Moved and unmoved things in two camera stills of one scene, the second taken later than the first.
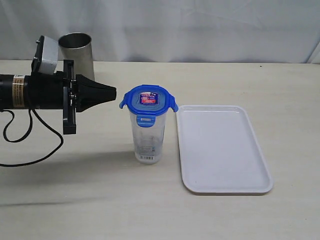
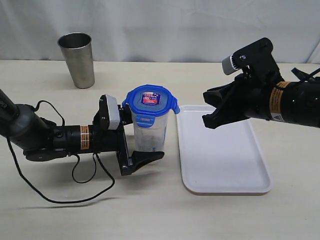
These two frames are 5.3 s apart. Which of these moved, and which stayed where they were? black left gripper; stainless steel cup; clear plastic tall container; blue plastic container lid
Moved: black left gripper
Stayed: stainless steel cup; blue plastic container lid; clear plastic tall container
